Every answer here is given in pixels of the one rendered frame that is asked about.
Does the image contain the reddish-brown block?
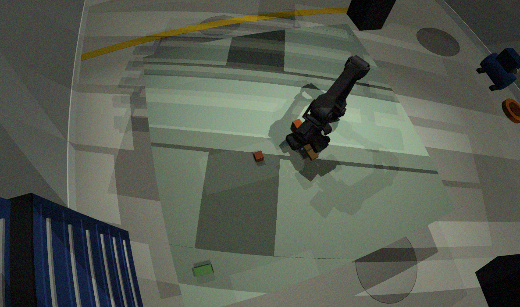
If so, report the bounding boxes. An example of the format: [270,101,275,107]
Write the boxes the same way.
[253,150,264,162]

